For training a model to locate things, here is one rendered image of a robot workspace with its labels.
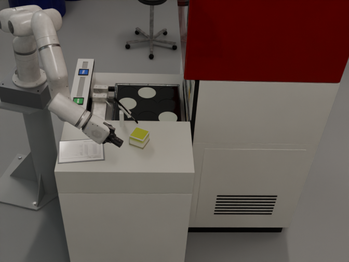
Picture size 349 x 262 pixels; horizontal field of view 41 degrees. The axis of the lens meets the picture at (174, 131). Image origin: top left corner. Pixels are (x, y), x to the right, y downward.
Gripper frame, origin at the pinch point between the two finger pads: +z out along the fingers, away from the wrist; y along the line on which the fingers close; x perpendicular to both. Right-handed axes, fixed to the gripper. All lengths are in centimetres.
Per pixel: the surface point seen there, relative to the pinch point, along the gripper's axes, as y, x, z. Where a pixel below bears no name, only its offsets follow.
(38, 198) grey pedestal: -129, 42, -9
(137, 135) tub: -8.0, 18.3, 8.4
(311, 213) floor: -45, 85, 149
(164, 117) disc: -17, 49, 19
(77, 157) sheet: -25.9, 2.9, -9.2
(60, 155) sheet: -29.7, 2.0, -15.9
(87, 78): -35, 63, -25
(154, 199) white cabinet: -24.4, 4.8, 32.0
